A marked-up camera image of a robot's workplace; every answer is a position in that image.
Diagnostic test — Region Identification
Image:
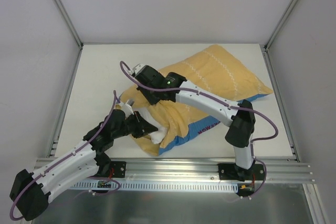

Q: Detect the white pillow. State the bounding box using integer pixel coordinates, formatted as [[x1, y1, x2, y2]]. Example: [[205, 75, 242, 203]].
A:
[[136, 105, 171, 145]]

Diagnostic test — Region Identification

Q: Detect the blue yellow pikachu pillowcase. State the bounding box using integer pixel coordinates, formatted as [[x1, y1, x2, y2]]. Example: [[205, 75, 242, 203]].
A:
[[120, 45, 273, 156]]

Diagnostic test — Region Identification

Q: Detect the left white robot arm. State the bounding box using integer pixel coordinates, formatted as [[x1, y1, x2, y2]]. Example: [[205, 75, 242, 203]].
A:
[[9, 109, 158, 221]]

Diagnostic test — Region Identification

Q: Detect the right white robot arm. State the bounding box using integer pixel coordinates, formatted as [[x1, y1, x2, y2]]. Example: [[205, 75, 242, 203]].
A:
[[131, 64, 256, 179]]

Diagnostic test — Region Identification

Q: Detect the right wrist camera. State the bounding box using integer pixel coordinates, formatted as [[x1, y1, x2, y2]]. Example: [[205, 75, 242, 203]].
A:
[[129, 63, 145, 77]]

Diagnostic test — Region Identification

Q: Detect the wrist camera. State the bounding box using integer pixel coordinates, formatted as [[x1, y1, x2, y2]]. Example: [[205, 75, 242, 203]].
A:
[[116, 99, 134, 117], [129, 63, 145, 77]]

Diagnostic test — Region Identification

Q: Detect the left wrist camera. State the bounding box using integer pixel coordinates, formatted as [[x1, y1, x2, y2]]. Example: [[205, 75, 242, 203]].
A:
[[116, 99, 134, 117]]

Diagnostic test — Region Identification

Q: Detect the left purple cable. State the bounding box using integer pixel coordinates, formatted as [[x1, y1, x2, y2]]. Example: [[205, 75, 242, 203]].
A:
[[9, 90, 124, 220]]

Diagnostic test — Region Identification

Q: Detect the purple cable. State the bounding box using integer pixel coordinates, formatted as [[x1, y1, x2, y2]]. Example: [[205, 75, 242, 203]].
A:
[[9, 90, 124, 220], [119, 60, 279, 196]]

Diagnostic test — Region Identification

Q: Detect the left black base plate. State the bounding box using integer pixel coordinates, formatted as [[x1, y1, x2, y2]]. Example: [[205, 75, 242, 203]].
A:
[[96, 161, 127, 178]]

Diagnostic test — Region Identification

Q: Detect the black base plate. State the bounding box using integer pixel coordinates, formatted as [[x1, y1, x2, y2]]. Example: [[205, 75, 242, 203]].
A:
[[217, 163, 266, 182], [96, 161, 127, 178]]

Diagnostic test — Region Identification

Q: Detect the white slotted cable duct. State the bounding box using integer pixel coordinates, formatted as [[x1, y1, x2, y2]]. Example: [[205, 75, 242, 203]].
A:
[[71, 179, 238, 193]]

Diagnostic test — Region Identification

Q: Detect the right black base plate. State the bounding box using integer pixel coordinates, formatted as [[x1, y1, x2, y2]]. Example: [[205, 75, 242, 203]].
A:
[[217, 163, 266, 182]]

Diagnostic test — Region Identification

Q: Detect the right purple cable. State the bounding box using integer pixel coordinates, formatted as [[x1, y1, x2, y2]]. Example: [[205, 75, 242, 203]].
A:
[[119, 60, 279, 196]]

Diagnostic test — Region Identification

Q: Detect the aluminium mounting rail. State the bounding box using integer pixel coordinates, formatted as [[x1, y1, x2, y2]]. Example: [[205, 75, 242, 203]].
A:
[[34, 157, 316, 184]]

